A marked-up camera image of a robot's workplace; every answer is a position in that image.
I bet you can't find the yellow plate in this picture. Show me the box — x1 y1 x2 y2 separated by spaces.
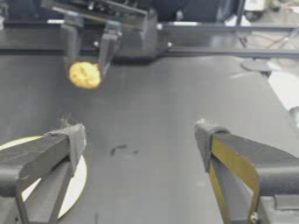
0 135 89 221

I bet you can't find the brown toy chicken wing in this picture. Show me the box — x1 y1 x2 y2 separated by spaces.
68 60 103 90

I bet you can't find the black metal frame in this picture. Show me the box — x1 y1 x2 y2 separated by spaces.
0 19 299 60

